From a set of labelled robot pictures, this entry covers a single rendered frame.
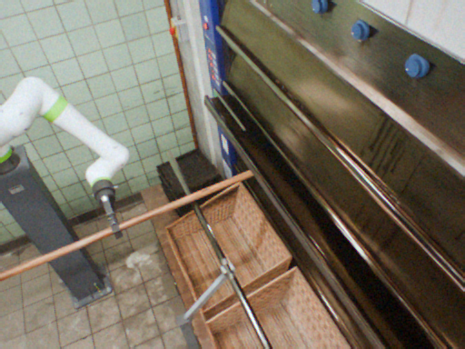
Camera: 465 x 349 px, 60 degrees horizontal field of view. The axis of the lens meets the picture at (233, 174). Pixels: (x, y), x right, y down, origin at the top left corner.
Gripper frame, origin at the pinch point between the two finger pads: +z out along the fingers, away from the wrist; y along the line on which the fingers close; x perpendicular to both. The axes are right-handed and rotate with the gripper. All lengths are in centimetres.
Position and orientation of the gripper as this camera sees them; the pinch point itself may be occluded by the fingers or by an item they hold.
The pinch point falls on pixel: (116, 228)
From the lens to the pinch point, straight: 173.2
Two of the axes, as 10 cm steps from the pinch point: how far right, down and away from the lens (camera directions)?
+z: 4.2, 6.3, -6.5
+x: -9.0, 3.6, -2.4
